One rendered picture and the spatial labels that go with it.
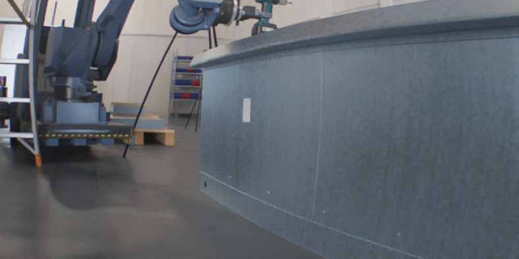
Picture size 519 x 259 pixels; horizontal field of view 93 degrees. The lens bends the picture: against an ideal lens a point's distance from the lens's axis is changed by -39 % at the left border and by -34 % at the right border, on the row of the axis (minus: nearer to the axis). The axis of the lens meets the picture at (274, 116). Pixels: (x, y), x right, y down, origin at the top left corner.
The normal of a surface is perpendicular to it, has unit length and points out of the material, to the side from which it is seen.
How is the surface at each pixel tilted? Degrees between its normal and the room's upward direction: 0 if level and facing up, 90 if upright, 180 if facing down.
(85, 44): 90
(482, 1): 68
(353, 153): 90
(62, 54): 114
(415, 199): 90
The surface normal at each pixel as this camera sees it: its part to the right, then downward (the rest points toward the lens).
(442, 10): -0.76, -0.40
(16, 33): 0.49, 0.04
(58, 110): 0.74, 0.05
